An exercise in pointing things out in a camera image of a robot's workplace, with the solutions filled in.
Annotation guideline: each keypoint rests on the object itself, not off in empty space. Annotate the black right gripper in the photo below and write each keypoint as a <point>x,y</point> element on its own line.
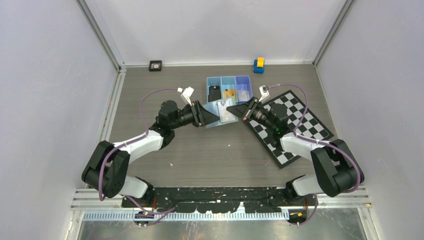
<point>245,111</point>

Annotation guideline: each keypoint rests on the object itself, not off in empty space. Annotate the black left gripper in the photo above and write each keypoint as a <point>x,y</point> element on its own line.
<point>201,116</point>

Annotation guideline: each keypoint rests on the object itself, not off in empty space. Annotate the mint green card holder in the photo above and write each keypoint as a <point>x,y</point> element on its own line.
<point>211,107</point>

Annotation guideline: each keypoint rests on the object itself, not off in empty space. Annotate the white patterned card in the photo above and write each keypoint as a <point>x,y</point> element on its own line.
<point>225,116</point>

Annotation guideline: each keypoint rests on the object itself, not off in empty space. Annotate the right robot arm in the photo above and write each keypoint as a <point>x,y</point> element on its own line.
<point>336,170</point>

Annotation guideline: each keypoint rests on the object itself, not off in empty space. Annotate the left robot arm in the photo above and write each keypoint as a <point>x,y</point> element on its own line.
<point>106,170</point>

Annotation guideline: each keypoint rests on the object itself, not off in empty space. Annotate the card in purple compartment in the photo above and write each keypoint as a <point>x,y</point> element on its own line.
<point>243,95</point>

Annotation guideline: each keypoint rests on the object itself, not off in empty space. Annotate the orange card in tray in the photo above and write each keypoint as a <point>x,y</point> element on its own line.
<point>229,93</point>

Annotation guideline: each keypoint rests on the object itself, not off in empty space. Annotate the black card in tray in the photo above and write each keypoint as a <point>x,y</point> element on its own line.
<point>214,93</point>

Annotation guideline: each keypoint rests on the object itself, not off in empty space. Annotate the blue three-compartment tray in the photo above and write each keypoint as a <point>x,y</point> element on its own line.
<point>222,87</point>

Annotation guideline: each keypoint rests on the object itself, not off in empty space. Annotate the blue yellow toy block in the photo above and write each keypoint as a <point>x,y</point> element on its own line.
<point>259,65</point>

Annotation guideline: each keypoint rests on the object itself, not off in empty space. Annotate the black white checkerboard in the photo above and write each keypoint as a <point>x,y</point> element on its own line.
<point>311,127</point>

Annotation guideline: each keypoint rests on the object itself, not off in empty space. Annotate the small black square box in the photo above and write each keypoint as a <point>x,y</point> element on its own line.
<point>155,66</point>

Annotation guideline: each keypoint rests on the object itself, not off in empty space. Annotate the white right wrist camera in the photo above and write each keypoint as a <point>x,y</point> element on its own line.
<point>265,93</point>

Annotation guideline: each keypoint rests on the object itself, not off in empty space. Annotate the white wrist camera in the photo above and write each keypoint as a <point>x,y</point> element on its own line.
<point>265,93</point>
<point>185,94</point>

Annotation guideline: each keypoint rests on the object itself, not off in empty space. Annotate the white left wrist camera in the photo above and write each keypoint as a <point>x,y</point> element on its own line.
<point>185,94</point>

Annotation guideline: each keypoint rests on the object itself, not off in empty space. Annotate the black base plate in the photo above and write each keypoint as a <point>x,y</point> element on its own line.
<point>218,200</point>

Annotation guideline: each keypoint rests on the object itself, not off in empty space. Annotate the aluminium frame rail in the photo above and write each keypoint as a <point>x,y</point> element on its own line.
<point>88,199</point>

